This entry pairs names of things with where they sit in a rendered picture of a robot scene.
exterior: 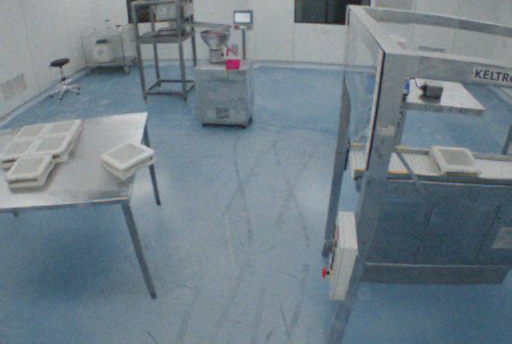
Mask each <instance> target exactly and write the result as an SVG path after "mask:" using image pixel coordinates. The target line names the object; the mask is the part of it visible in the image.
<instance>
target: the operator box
mask: <svg viewBox="0 0 512 344"><path fill-rule="evenodd" d="M336 222H337V227H338V223H339V239H338V237H337V234H336V236H335V237H336V239H338V242H337V248H336V255H335V256H336V257H335V258H336V260H334V263H335V264H334V263H333V268H334V271H333V269H332V271H331V278H330V279H331V283H330V280H329V289H330V290H329V299H330V300H339V299H341V300H344V298H345V294H348V291H349V279H350V275H351V273H352V270H353V265H354V260H357V256H358V254H357V250H358V246H357V239H356V232H355V230H356V225H355V218H354V213H353V212H345V211H342V212H341V211H338V213H337V220H336ZM334 265H335V267H334ZM332 275H333V276H332Z"/></svg>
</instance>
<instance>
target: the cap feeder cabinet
mask: <svg viewBox="0 0 512 344"><path fill-rule="evenodd" d="M228 59H232V60H241V68H240V69H226V63H225V62H226V61H227V60H228ZM253 59H254V58H246V60H243V58H241V57H239V58H237V57H224V60H226V61H223V62H218V63H217V64H215V63H214V62H210V61H209V60H210V59H209V57H205V58H204V59H203V60H202V61H201V62H200V63H199V64H198V65H197V66H196V67H195V68H193V71H194V79H195V90H196V100H197V110H198V120H199V121H200V122H203V125H202V127H205V125H204V123H223V124H241V125H244V126H243V129H246V126H245V125H247V123H248V121H249V118H250V115H251V114H252V110H253V108H254V77H253Z"/></svg>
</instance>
